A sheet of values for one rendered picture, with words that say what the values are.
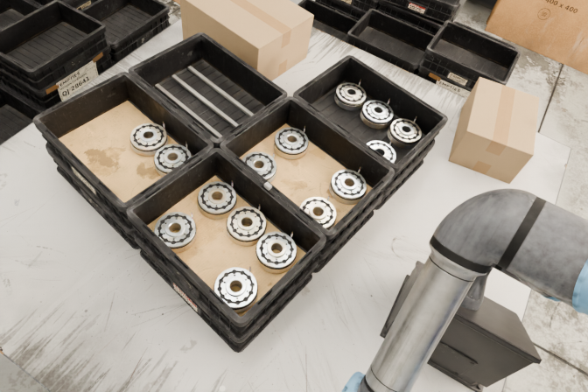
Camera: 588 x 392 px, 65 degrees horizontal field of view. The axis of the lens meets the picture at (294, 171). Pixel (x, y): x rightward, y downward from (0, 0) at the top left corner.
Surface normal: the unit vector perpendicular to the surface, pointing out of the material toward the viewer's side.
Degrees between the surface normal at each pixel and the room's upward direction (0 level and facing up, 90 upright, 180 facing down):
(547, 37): 72
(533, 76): 0
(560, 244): 33
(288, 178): 0
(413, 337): 52
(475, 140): 90
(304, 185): 0
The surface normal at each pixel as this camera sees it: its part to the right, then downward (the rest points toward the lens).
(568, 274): -0.56, 0.18
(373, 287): 0.12, -0.60
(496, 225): -0.58, -0.11
